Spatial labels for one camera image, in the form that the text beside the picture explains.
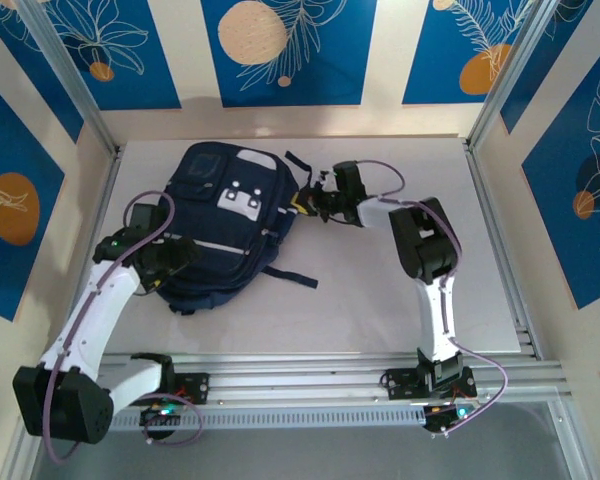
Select aluminium side rail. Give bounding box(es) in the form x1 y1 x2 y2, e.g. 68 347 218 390
463 139 541 361
52 142 126 374

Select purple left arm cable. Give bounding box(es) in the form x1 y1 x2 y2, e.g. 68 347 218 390
42 191 205 465

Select navy blue backpack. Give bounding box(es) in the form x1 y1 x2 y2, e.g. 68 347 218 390
155 141 320 317

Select aluminium frame post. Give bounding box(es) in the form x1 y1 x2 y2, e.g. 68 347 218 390
465 0 567 154
15 0 122 157

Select blue floral wall poster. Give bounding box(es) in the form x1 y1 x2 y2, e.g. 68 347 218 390
201 0 379 108
0 69 66 322
402 0 537 106
44 0 182 111
499 0 596 135
521 43 600 311
0 0 85 145

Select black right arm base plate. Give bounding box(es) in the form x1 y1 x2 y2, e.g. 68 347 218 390
382 367 479 402

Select aluminium mounting rails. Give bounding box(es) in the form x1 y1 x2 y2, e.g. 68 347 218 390
22 352 569 415

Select grey slotted cable duct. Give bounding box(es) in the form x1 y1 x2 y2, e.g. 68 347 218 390
42 404 429 432

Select grey metal panel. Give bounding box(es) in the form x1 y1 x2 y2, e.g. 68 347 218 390
2 402 599 480

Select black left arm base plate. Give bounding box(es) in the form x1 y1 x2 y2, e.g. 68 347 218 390
117 372 211 407

